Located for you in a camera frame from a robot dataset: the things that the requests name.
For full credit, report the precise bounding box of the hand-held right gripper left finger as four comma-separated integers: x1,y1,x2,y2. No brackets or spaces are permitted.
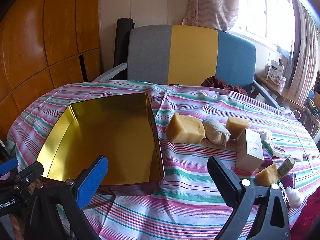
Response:
24,155,109,240

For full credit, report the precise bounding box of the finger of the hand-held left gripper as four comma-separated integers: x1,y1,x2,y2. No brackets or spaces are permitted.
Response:
14,162,44,188
0,158,19,176

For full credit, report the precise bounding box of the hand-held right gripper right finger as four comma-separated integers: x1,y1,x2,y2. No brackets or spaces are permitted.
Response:
207,156,292,240

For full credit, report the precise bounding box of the white carton box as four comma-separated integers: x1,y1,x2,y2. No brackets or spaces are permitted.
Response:
235,128,265,173

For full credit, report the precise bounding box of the white bun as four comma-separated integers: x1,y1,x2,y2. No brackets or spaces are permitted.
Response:
202,119,231,146

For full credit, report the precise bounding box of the purple snack packet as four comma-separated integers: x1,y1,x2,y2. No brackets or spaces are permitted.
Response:
260,154,272,167
281,174,297,188

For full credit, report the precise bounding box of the gold metal tin box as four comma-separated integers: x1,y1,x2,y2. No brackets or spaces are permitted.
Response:
36,92,165,195

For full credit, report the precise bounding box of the green-edged cracker packet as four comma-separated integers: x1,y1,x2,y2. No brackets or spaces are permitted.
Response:
261,139,285,158

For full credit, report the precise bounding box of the white plastic bag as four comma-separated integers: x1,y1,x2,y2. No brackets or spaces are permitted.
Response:
285,187,304,209
255,128,268,140

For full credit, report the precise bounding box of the large yellow sponge block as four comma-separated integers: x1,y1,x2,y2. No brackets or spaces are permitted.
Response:
165,112,206,144

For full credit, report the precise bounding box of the small green box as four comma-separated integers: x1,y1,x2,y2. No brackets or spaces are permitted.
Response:
277,155,296,180

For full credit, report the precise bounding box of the striped tablecloth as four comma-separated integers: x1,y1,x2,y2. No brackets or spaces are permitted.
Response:
6,80,320,240

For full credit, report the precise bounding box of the dark red cloth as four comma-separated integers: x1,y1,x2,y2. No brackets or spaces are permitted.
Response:
201,76,248,95

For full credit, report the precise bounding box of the dark red blanket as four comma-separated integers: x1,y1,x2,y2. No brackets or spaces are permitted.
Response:
290,187,320,240

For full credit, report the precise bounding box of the wooden side table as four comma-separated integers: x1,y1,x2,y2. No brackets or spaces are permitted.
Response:
255,74,307,110

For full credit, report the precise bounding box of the cluttered wooden shelf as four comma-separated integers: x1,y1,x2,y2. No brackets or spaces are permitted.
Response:
306,100,320,140

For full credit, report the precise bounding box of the white foam piece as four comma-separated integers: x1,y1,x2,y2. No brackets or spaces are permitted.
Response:
94,62,128,82

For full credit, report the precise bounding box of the white product box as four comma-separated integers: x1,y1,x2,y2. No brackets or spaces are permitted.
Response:
266,60,285,83

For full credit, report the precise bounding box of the grey yellow blue chair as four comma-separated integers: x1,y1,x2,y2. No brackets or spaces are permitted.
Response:
114,24,279,109

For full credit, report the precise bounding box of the wooden wardrobe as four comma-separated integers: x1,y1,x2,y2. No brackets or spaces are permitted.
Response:
0,0,103,140

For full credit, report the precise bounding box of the black rolled mat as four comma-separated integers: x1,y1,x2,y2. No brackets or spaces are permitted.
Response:
114,18,135,68

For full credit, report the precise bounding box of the striped beige curtain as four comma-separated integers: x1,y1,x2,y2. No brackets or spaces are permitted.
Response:
287,0,320,105

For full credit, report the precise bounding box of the pink patterned curtain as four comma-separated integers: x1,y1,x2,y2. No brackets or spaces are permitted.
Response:
182,0,239,33

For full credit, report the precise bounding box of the window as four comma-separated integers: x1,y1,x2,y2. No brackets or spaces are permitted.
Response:
230,0,300,53

